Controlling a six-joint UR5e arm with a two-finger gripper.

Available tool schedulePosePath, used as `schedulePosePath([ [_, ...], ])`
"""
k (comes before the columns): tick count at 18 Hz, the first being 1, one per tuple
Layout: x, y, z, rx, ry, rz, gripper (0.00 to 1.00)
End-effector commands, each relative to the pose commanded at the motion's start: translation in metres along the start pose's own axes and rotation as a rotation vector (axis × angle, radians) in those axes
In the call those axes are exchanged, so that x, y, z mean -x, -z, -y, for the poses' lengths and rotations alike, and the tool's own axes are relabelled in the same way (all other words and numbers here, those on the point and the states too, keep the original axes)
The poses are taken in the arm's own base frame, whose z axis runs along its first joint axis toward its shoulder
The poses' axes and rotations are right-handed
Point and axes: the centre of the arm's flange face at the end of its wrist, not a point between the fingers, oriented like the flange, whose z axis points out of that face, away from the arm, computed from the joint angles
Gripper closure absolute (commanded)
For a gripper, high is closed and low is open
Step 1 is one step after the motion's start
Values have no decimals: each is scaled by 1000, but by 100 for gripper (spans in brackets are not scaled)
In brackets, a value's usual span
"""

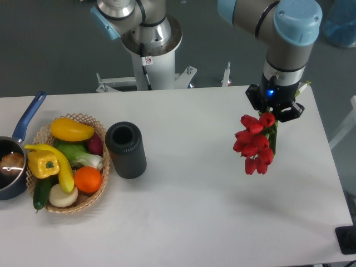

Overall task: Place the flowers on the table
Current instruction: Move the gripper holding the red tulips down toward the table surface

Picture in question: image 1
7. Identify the woven wicker basket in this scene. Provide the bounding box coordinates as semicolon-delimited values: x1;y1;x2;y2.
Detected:
25;113;110;214

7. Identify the brown meat patty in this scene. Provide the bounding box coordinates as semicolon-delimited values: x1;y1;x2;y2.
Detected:
1;152;24;176

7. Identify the red onion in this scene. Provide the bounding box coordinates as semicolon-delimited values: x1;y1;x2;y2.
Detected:
86;131;103;156

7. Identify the dark grey ribbed vase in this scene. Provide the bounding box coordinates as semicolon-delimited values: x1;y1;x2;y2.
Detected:
105;121;147;179

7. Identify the green cucumber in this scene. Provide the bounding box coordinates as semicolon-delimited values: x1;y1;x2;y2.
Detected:
33;175;57;212

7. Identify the black cable on pedestal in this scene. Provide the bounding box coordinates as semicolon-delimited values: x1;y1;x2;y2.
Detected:
140;43;153;91

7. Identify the green lettuce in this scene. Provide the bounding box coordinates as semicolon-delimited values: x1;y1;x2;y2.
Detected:
54;140;103;171

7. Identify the yellow bell pepper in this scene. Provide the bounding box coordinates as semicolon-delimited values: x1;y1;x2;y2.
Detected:
27;150;60;179

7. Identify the red tulip bouquet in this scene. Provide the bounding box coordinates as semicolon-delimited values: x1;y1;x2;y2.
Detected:
233;108;279;175

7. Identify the yellow banana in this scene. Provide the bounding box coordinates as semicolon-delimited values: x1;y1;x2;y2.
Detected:
24;144;75;194

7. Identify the blue saucepan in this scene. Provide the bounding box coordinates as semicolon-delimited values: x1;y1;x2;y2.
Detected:
1;91;47;200

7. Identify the white frame at right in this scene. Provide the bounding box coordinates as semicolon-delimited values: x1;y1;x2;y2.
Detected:
329;96;355;150

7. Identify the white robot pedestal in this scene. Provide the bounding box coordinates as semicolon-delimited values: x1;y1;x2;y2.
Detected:
94;14;197;92

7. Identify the yellow mango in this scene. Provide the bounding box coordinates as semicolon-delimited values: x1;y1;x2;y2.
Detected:
50;117;95;142

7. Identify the orange fruit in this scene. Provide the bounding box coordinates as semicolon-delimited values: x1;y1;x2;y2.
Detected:
74;166;102;193

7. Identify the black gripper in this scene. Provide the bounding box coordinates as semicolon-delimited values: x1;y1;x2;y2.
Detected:
245;74;305;122

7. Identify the black device on table corner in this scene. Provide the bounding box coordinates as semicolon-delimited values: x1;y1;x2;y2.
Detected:
335;225;355;255

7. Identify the blue transparent container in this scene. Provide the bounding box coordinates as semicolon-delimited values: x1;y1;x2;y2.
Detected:
323;0;355;48

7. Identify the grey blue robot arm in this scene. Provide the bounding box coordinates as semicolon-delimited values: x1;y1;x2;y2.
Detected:
91;1;322;122

